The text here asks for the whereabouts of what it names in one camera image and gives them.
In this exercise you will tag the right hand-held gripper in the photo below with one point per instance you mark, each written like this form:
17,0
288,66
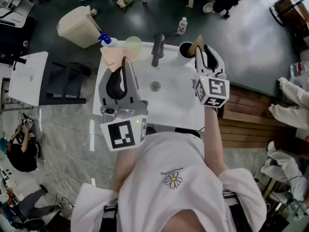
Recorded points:
216,88

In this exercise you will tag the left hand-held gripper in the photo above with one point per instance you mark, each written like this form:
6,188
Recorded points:
120,134

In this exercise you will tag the white cup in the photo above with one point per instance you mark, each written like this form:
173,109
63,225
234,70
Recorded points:
183,59

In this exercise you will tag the pale green cup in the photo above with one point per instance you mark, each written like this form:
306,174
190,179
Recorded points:
134,43

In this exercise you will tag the person's right forearm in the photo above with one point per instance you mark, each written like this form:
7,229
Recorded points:
214,141

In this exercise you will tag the person's left forearm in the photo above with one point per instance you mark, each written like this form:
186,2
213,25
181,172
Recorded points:
123,170

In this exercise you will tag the clear water bottle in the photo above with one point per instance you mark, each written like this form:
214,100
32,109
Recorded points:
182,26

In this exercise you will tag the blue pump soap bottle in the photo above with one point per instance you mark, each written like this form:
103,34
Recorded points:
108,42

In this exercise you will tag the white sink basin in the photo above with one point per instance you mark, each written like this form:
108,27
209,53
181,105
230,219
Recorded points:
173,95

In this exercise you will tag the black faucet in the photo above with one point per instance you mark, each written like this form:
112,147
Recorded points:
19,60
158,47

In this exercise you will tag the person's left black shoe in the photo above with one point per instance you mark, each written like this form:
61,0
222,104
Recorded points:
150,130

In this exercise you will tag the person's black shoe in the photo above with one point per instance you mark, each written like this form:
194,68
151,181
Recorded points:
187,132
150,130

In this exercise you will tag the beige trash bin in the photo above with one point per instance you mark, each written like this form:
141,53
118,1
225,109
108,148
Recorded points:
77,28

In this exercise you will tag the person's right black shoe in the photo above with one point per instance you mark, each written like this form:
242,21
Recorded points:
187,132

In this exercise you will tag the wooden slat platform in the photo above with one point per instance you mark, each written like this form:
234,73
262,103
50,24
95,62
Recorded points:
248,124

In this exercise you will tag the bunch of pale flowers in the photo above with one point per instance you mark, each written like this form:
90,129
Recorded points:
123,3

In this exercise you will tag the dark grey vanity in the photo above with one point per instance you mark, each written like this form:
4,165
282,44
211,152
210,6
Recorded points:
29,78

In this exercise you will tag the pack of water bottles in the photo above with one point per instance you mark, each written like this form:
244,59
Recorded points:
300,69

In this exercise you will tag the small white bottle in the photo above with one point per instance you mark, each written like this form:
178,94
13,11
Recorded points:
25,46

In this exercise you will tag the person's white shirt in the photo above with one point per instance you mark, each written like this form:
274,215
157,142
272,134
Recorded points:
169,197

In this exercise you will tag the metal table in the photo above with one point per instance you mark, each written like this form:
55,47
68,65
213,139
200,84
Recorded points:
12,4

